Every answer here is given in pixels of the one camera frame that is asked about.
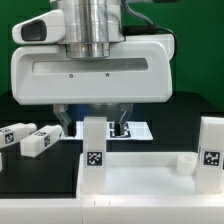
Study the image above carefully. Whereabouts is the white square desk top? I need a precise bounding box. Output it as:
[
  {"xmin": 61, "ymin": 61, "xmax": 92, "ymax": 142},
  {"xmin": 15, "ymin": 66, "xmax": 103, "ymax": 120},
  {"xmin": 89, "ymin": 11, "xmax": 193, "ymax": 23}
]
[{"xmin": 76, "ymin": 152, "xmax": 224, "ymax": 201}]

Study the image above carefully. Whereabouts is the white left fence piece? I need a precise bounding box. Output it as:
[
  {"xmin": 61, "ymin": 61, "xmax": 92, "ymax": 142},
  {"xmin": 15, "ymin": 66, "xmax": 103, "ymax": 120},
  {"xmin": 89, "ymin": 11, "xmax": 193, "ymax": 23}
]
[{"xmin": 0, "ymin": 153, "xmax": 3, "ymax": 172}]

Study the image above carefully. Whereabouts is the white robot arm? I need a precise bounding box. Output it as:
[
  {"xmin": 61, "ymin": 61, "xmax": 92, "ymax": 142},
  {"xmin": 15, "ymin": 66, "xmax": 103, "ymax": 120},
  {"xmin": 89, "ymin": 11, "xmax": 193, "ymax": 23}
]
[{"xmin": 11, "ymin": 0, "xmax": 178, "ymax": 136}]

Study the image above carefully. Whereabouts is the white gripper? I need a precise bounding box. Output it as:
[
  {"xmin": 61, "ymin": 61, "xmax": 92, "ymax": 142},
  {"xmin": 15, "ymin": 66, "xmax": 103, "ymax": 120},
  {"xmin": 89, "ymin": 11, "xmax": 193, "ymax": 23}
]
[{"xmin": 11, "ymin": 9, "xmax": 174, "ymax": 137}]

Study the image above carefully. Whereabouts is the white marker base sheet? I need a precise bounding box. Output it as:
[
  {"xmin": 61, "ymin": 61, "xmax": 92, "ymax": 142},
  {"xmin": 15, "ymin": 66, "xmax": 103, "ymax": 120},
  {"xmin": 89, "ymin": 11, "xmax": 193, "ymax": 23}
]
[{"xmin": 61, "ymin": 121, "xmax": 153, "ymax": 141}]

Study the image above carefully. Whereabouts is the white front fence bar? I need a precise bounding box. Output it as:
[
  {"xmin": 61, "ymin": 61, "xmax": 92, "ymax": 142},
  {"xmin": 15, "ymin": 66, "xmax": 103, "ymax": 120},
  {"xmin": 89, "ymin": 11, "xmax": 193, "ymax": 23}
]
[{"xmin": 0, "ymin": 197, "xmax": 224, "ymax": 224}]

